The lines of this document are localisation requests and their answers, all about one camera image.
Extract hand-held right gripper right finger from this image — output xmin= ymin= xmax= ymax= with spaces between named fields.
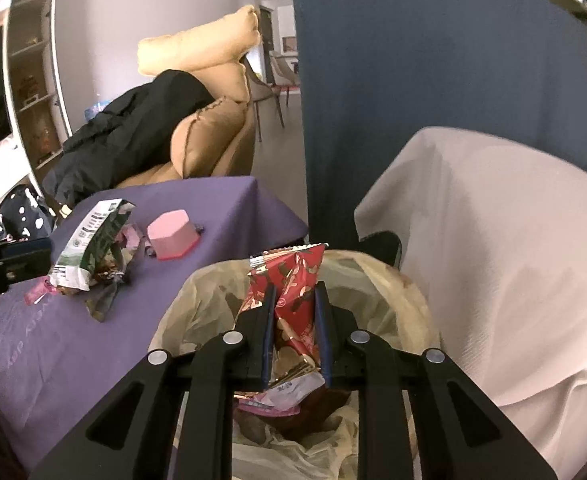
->
xmin=313 ymin=280 xmax=559 ymax=480

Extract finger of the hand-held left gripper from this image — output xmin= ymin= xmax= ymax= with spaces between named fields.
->
xmin=0 ymin=259 xmax=49 ymax=306
xmin=0 ymin=238 xmax=53 ymax=261

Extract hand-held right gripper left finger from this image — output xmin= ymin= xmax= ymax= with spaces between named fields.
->
xmin=28 ymin=282 xmax=279 ymax=480

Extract white green printed packet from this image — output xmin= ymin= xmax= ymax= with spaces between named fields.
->
xmin=48 ymin=199 xmax=136 ymax=291

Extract dark red printed packet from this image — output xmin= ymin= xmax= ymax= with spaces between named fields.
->
xmin=247 ymin=243 xmax=330 ymax=361

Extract trash bin with yellow bag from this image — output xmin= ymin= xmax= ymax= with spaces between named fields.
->
xmin=148 ymin=247 xmax=444 ymax=480

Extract dark bag with white print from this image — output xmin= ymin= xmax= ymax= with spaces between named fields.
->
xmin=0 ymin=184 xmax=54 ymax=241

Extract small pink wrapper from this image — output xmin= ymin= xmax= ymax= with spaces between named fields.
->
xmin=23 ymin=280 xmax=61 ymax=306

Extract white cabinet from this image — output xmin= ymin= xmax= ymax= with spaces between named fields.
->
xmin=0 ymin=132 xmax=39 ymax=246

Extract pink foil wrapper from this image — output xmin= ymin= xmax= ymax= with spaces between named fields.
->
xmin=118 ymin=222 xmax=146 ymax=261

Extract tan sofa seat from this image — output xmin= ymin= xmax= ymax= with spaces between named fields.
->
xmin=116 ymin=162 xmax=181 ymax=191

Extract pink hexagonal box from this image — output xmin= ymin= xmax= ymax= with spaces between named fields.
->
xmin=146 ymin=211 xmax=203 ymax=261

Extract black jacket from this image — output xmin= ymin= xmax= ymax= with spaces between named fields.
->
xmin=43 ymin=69 xmax=214 ymax=208

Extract white shelf unit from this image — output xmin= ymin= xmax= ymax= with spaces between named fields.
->
xmin=0 ymin=0 xmax=74 ymax=196

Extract square tan cushion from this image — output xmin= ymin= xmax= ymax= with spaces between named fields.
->
xmin=170 ymin=96 xmax=256 ymax=178

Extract small tan cushion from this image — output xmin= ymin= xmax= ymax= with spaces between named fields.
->
xmin=193 ymin=60 xmax=250 ymax=106

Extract grey dining chair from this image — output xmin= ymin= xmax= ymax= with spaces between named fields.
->
xmin=243 ymin=55 xmax=286 ymax=141

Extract long tan cushion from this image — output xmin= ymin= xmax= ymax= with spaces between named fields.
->
xmin=137 ymin=5 xmax=263 ymax=78

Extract blue partition screen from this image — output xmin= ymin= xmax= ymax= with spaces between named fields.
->
xmin=287 ymin=0 xmax=587 ymax=253

